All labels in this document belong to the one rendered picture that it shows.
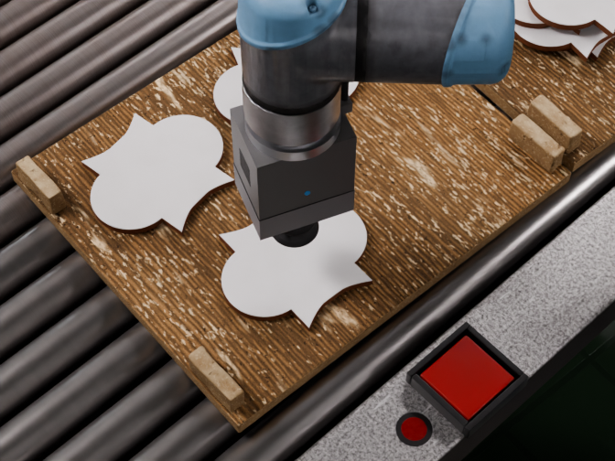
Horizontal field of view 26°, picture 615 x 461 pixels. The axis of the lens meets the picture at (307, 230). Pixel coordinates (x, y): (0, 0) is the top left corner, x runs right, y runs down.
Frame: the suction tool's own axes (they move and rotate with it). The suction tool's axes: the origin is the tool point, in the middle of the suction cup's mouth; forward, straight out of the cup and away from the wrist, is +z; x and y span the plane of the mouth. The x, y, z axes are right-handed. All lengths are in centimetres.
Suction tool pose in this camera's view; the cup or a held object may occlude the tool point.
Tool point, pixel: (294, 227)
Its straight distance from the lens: 117.1
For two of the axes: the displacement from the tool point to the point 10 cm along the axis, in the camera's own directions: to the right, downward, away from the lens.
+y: -9.3, 3.1, -2.0
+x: 3.6, 7.8, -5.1
